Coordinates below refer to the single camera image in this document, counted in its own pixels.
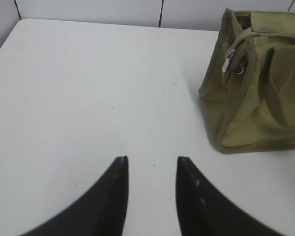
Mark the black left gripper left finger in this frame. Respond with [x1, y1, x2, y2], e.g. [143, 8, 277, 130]
[26, 156, 128, 236]

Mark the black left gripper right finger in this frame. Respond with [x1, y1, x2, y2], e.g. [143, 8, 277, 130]
[177, 156, 279, 236]

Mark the olive yellow canvas bag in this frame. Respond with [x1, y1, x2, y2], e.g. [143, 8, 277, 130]
[199, 9, 295, 154]

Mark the metal zipper pull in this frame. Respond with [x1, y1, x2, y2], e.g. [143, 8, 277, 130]
[222, 49, 236, 73]

